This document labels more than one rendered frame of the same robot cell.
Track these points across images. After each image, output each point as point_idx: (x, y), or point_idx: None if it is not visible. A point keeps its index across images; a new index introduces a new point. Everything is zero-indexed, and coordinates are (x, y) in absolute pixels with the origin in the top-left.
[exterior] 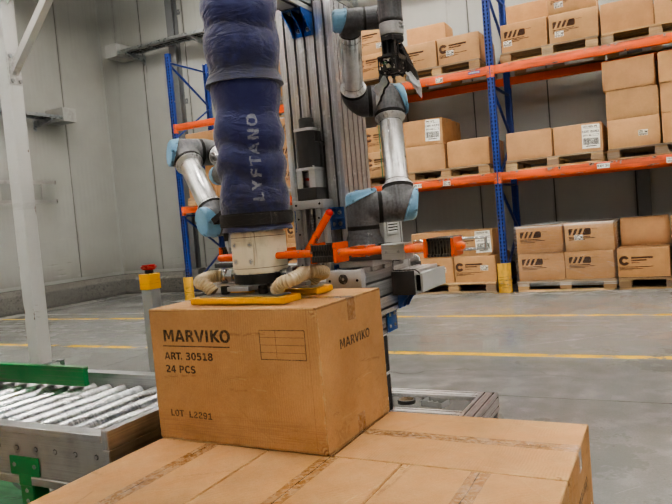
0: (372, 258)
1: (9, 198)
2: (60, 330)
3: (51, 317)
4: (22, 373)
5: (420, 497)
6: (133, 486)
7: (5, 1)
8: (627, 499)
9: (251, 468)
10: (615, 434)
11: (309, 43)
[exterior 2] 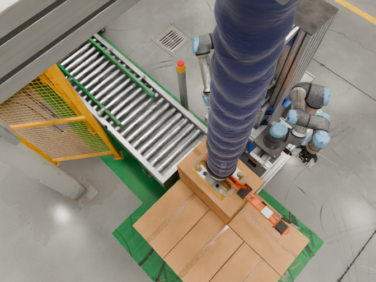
0: (271, 156)
1: None
2: None
3: None
4: (128, 75)
5: (240, 266)
6: (170, 217)
7: None
8: (337, 193)
9: (202, 221)
10: (366, 142)
11: (287, 46)
